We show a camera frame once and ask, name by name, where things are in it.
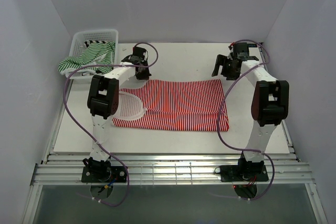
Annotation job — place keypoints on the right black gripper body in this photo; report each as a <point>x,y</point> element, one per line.
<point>228,71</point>

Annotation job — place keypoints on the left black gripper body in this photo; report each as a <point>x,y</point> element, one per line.
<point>145,75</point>

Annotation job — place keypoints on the red striped tank top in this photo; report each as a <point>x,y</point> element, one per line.
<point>174,106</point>

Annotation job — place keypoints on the green striped tank top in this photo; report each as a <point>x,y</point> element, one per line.
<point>95,54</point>

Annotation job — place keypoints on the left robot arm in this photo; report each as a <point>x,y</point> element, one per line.
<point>103,102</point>

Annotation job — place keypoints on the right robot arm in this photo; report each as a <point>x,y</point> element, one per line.
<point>269,107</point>

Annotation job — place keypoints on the black white striped tank top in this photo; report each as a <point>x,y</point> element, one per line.
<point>87,43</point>

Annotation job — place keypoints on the blue table label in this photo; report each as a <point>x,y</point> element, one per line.
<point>254,46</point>

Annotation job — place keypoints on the white plastic basket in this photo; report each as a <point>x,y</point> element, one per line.
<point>78,41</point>

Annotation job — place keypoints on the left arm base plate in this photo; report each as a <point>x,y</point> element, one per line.
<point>114,173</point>

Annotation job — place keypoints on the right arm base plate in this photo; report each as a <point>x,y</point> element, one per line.
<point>231,173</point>

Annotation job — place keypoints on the aluminium rail frame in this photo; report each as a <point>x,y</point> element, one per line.
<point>155,157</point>

